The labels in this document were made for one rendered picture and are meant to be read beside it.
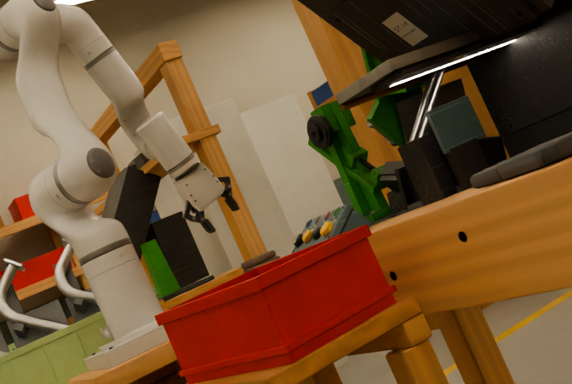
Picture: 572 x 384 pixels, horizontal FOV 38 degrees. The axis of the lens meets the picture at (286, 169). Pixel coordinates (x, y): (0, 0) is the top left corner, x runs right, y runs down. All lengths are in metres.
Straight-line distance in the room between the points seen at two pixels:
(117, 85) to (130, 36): 7.41
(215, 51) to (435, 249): 8.60
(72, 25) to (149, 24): 7.55
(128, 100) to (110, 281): 0.49
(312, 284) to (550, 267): 0.31
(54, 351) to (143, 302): 0.41
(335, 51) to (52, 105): 0.80
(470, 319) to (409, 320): 1.12
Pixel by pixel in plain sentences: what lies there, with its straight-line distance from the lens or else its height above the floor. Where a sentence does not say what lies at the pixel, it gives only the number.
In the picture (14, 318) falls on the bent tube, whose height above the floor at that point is 1.04.
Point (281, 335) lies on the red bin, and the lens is 1.08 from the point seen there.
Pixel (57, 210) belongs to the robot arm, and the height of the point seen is 1.20.
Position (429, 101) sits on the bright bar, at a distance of 1.43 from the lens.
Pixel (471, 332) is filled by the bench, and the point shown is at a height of 0.51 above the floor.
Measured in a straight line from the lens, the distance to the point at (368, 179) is 1.75.
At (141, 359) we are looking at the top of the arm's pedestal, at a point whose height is 0.84.
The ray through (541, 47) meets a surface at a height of 1.07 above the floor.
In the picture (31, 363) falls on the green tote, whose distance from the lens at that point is 2.14.
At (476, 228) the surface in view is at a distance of 1.15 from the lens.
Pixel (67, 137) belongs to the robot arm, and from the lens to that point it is 1.82.
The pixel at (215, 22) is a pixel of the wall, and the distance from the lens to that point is 9.90.
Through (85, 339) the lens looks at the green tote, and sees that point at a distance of 2.15.
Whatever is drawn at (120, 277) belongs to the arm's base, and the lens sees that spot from 1.79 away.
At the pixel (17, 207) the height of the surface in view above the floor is 2.15.
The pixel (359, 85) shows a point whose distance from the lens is 1.32.
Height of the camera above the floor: 0.96
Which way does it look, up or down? 4 degrees up
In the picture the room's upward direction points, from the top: 24 degrees counter-clockwise
